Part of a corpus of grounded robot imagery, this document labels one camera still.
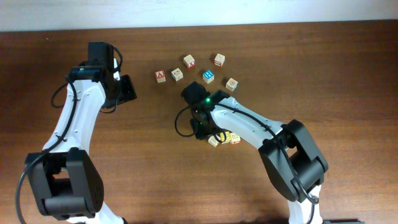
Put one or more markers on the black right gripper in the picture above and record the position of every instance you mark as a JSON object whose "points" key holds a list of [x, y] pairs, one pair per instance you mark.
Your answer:
{"points": [[203, 132]]}

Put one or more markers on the wooden block shell picture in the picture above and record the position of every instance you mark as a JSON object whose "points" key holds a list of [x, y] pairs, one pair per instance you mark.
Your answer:
{"points": [[231, 84]]}

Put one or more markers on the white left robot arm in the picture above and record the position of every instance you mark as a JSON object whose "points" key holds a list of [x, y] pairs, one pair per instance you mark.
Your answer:
{"points": [[63, 179]]}

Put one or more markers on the wooden block red top right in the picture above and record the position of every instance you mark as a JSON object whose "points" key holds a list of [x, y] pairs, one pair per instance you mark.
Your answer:
{"points": [[219, 60]]}

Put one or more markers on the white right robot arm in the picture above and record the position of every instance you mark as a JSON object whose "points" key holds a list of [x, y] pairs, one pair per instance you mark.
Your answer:
{"points": [[293, 162]]}

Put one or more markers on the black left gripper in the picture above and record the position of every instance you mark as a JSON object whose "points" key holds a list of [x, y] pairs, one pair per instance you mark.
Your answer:
{"points": [[130, 91]]}

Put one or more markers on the yellow wooden block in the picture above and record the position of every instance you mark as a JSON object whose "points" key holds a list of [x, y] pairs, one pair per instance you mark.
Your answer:
{"points": [[225, 137]]}

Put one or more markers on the wooden block red A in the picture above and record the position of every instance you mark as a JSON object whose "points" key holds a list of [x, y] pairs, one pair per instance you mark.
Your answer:
{"points": [[160, 76]]}

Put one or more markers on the wooden block blue side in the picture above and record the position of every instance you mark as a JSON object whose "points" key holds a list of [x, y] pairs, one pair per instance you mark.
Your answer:
{"points": [[177, 74]]}

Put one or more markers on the blue top wooden block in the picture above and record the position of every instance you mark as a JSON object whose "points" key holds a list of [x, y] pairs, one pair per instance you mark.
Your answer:
{"points": [[208, 76]]}

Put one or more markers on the wooden block red X side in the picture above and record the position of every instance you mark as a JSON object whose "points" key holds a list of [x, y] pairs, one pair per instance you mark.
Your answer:
{"points": [[189, 61]]}

